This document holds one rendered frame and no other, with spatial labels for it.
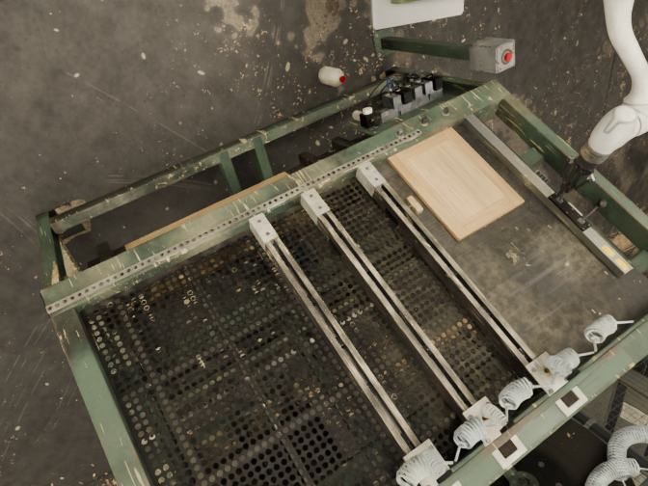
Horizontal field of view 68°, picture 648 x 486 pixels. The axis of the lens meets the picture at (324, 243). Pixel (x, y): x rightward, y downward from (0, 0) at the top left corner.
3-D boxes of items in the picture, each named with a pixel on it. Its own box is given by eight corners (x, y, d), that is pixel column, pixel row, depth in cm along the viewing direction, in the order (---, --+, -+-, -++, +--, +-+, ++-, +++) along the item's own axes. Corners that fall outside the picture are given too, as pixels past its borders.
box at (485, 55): (485, 36, 232) (515, 39, 218) (486, 61, 239) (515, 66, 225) (467, 44, 229) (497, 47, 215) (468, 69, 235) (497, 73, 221)
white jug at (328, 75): (330, 63, 279) (349, 67, 264) (334, 80, 285) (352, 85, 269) (315, 68, 276) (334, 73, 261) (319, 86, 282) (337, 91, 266)
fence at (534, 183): (470, 120, 231) (472, 113, 227) (627, 272, 194) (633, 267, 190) (462, 123, 229) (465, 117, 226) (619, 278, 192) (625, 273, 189)
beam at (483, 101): (487, 94, 249) (495, 78, 239) (503, 110, 244) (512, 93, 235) (51, 303, 179) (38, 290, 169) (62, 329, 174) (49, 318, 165)
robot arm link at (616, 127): (602, 160, 165) (628, 147, 169) (630, 128, 152) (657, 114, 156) (579, 139, 169) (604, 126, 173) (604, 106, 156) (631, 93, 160)
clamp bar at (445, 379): (316, 196, 203) (319, 158, 182) (513, 454, 156) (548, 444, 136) (296, 205, 200) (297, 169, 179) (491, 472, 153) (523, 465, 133)
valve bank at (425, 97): (421, 62, 241) (456, 67, 223) (424, 90, 249) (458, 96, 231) (338, 96, 226) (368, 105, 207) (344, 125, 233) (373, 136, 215)
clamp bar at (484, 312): (370, 169, 212) (379, 131, 191) (572, 406, 165) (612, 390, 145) (351, 178, 209) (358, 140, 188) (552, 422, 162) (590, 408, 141)
